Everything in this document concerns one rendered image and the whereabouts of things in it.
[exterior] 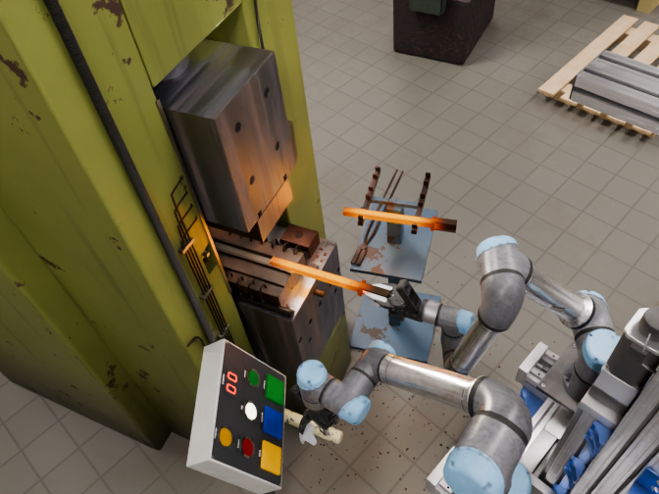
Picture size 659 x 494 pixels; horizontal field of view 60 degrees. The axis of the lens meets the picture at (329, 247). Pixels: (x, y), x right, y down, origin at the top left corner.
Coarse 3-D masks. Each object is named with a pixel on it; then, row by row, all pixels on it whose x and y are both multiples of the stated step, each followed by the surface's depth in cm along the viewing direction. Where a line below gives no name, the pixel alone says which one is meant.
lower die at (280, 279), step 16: (224, 240) 211; (240, 240) 212; (256, 240) 211; (224, 256) 208; (240, 256) 206; (288, 256) 205; (240, 272) 203; (256, 272) 201; (272, 272) 201; (288, 272) 199; (240, 288) 202; (256, 288) 198; (272, 288) 198; (288, 288) 201
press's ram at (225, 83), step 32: (192, 64) 148; (224, 64) 147; (256, 64) 146; (160, 96) 140; (192, 96) 139; (224, 96) 138; (256, 96) 146; (192, 128) 138; (224, 128) 137; (256, 128) 151; (192, 160) 148; (224, 160) 142; (256, 160) 155; (288, 160) 174; (224, 192) 153; (256, 192) 160; (224, 224) 165
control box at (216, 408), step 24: (216, 360) 157; (240, 360) 162; (216, 384) 152; (240, 384) 158; (264, 384) 167; (216, 408) 147; (240, 408) 155; (264, 408) 163; (192, 432) 147; (216, 432) 144; (240, 432) 151; (264, 432) 159; (192, 456) 142; (216, 456) 141; (240, 456) 148; (240, 480) 150; (264, 480) 152
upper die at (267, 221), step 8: (288, 184) 178; (280, 192) 175; (288, 192) 180; (272, 200) 171; (280, 200) 176; (288, 200) 181; (272, 208) 172; (280, 208) 178; (264, 216) 169; (272, 216) 173; (208, 224) 179; (216, 224) 177; (256, 224) 167; (264, 224) 170; (272, 224) 175; (232, 232) 176; (240, 232) 174; (248, 232) 172; (256, 232) 170; (264, 232) 172; (264, 240) 173
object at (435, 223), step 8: (344, 208) 224; (352, 208) 224; (352, 216) 223; (368, 216) 221; (376, 216) 220; (384, 216) 220; (392, 216) 219; (400, 216) 219; (408, 216) 218; (432, 216) 217; (424, 224) 216; (432, 224) 214; (440, 224) 215; (448, 224) 214; (456, 224) 213
